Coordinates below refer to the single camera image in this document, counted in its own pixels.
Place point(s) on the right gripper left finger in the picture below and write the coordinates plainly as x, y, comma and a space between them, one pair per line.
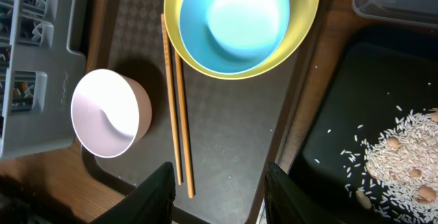
151, 202

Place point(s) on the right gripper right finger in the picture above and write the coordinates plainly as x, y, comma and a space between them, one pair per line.
286, 203

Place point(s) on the pink bowl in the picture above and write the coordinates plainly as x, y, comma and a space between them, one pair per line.
110, 112

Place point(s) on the rice food waste pile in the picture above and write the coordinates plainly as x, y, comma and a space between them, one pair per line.
378, 144

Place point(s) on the light blue bowl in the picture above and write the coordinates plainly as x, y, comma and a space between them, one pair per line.
232, 36

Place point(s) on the yellow plate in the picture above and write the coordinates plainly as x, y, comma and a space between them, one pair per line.
302, 16

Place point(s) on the black waste tray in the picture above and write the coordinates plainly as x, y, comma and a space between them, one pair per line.
384, 74

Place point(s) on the brown serving tray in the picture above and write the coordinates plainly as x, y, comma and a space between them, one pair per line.
235, 126

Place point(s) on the right wooden chopstick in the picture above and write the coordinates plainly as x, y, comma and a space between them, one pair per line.
184, 126

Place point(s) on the wooden chopstick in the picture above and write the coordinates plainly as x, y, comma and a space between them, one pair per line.
171, 100
184, 126

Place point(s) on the grey dish rack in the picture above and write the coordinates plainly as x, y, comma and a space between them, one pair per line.
41, 64

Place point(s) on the left wooden chopstick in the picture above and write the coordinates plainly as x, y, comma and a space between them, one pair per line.
171, 100

